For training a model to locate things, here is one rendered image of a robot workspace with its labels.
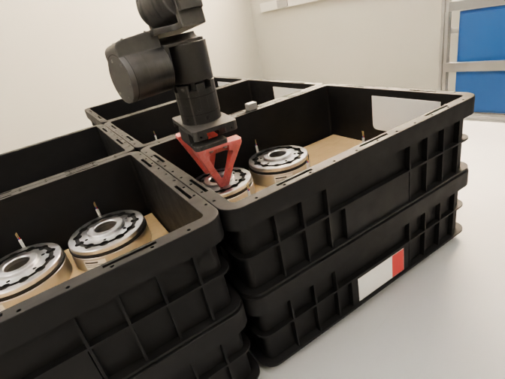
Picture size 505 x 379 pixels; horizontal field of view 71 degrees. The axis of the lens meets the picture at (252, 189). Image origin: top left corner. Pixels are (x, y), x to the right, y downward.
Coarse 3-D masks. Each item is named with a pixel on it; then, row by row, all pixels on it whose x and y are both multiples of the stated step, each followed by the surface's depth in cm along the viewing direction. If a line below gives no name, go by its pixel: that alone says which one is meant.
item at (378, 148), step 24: (432, 96) 52; (456, 96) 49; (432, 120) 43; (456, 120) 46; (360, 144) 40; (384, 144) 40; (408, 144) 42; (168, 168) 45; (312, 168) 36; (336, 168) 37; (360, 168) 39; (264, 192) 34; (288, 192) 34; (312, 192) 36; (240, 216) 32; (264, 216) 34
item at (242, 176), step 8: (224, 168) 59; (240, 168) 58; (200, 176) 58; (240, 176) 55; (248, 176) 55; (232, 184) 53; (240, 184) 53; (216, 192) 52; (224, 192) 51; (232, 192) 51
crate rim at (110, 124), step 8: (248, 80) 94; (256, 80) 91; (264, 80) 88; (272, 80) 86; (280, 80) 84; (288, 80) 82; (224, 88) 91; (312, 88) 70; (288, 96) 68; (168, 104) 85; (176, 104) 85; (264, 104) 66; (144, 112) 82; (240, 112) 64; (112, 120) 80; (120, 120) 80; (112, 128) 72; (120, 136) 65; (128, 136) 64; (168, 136) 58; (136, 144) 58; (144, 144) 57
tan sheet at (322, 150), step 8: (328, 136) 73; (336, 136) 72; (312, 144) 70; (320, 144) 70; (328, 144) 69; (336, 144) 68; (344, 144) 67; (352, 144) 66; (312, 152) 67; (320, 152) 66; (328, 152) 65; (336, 152) 65; (312, 160) 63; (320, 160) 63; (256, 184) 59; (256, 192) 57
